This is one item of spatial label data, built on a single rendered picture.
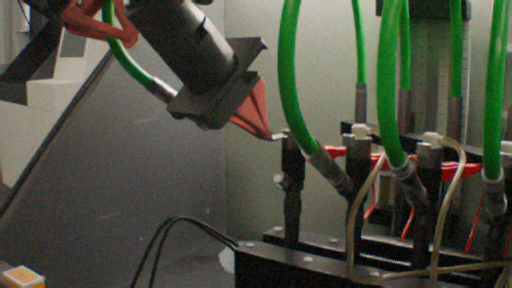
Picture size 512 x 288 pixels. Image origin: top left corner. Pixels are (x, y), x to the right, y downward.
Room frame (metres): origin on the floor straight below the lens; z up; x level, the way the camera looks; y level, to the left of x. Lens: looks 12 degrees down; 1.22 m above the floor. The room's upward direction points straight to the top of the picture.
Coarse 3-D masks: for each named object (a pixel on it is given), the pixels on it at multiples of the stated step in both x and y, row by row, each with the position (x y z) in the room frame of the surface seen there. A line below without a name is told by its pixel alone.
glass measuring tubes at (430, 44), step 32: (416, 0) 0.73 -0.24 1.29; (448, 0) 0.70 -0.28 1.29; (416, 32) 0.74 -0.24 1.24; (448, 32) 0.73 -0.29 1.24; (416, 64) 0.74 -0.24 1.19; (448, 64) 0.73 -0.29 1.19; (416, 96) 0.75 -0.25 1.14; (448, 96) 0.71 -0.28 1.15; (416, 128) 0.76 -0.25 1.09; (384, 192) 0.76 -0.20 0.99; (384, 224) 0.75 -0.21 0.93
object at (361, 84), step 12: (108, 0) 0.52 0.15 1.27; (108, 12) 0.52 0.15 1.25; (360, 12) 0.73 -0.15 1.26; (108, 24) 0.52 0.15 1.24; (360, 24) 0.73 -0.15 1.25; (108, 36) 0.52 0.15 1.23; (360, 36) 0.73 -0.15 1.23; (120, 48) 0.53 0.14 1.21; (360, 48) 0.73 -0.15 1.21; (120, 60) 0.53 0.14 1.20; (132, 60) 0.54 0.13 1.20; (360, 60) 0.73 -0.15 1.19; (132, 72) 0.54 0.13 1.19; (144, 72) 0.55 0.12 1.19; (360, 72) 0.73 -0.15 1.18; (144, 84) 0.55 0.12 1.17; (360, 84) 0.73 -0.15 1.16
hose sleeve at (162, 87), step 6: (156, 78) 0.55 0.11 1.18; (150, 84) 0.55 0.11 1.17; (156, 84) 0.55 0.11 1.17; (162, 84) 0.56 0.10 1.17; (150, 90) 0.55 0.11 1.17; (156, 90) 0.55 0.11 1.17; (162, 90) 0.55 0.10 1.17; (168, 90) 0.56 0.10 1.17; (174, 90) 0.57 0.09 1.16; (156, 96) 0.56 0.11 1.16; (162, 96) 0.56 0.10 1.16; (168, 96) 0.56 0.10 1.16; (174, 96) 0.56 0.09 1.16; (168, 102) 0.56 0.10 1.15; (192, 120) 0.58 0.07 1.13
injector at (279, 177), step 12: (288, 132) 0.56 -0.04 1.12; (288, 144) 0.56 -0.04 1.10; (288, 156) 0.56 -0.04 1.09; (300, 156) 0.56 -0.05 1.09; (288, 168) 0.56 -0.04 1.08; (300, 168) 0.56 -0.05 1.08; (276, 180) 0.54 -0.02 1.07; (288, 180) 0.55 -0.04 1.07; (300, 180) 0.56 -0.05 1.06; (288, 192) 0.56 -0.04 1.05; (288, 204) 0.56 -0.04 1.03; (300, 204) 0.57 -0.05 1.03; (288, 216) 0.56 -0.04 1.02; (288, 228) 0.56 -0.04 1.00; (288, 240) 0.56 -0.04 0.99
